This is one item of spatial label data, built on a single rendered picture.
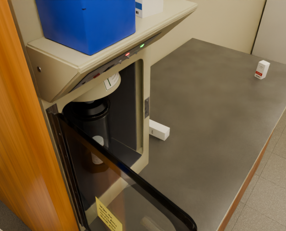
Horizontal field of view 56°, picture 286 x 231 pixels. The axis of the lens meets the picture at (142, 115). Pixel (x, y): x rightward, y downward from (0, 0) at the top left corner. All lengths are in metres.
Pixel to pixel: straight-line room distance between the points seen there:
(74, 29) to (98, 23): 0.03
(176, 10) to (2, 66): 0.33
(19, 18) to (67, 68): 0.10
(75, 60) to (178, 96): 0.95
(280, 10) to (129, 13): 3.14
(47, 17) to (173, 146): 0.73
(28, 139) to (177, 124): 0.81
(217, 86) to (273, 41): 2.28
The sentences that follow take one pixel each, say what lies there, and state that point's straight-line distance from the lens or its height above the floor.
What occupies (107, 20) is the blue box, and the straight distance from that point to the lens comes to 0.38.
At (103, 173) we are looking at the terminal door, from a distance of 0.43.
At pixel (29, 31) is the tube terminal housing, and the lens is 0.44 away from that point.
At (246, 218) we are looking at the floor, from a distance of 2.04.
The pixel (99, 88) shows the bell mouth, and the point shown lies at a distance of 0.61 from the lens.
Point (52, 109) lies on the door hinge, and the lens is 0.51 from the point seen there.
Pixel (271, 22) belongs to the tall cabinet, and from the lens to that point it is 3.55.
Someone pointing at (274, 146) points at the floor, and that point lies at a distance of 2.58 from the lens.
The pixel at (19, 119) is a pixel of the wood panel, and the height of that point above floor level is 1.46.
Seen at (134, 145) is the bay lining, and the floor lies 1.04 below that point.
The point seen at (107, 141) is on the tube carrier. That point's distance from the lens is 0.78.
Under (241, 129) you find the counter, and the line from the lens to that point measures 1.16.
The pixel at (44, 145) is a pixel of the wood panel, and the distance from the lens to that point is 0.40.
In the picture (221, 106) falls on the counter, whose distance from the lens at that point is 1.25.
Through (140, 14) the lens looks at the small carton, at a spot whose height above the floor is 1.52.
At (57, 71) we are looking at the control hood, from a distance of 0.39.
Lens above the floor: 1.68
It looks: 40 degrees down
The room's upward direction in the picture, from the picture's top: straight up
